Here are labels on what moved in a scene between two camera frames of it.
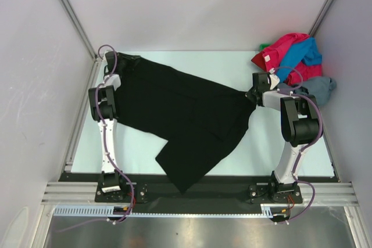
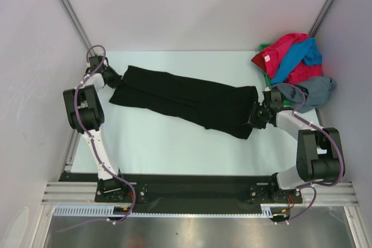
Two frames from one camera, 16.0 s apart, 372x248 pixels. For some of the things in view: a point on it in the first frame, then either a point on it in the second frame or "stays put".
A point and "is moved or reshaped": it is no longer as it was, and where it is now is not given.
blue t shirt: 306,51 stays put
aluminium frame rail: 334,194 stays put
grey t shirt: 319,87 stays put
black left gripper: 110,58 to 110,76
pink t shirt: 269,58 stays put
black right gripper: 250,93 to 254,122
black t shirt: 204,124 is moved or reshaped
